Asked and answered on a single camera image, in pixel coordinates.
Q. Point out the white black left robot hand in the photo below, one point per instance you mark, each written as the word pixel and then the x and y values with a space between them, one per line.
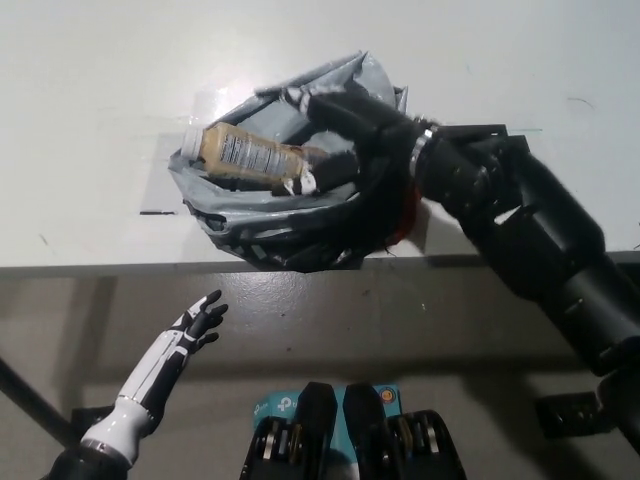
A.
pixel 165 365

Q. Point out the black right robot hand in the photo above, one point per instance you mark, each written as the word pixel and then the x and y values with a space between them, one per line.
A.
pixel 380 135

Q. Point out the beige protein shake bottle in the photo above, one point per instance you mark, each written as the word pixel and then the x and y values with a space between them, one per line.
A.
pixel 245 152

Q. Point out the red item in bag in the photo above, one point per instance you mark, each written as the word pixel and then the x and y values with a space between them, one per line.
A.
pixel 409 220

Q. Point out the grey plastic bag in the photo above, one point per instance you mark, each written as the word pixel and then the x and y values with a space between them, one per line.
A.
pixel 300 230

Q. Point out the teal tp-link box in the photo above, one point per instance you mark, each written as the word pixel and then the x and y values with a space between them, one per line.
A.
pixel 272 406

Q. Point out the black table leg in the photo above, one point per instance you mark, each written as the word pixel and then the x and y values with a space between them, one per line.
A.
pixel 30 395

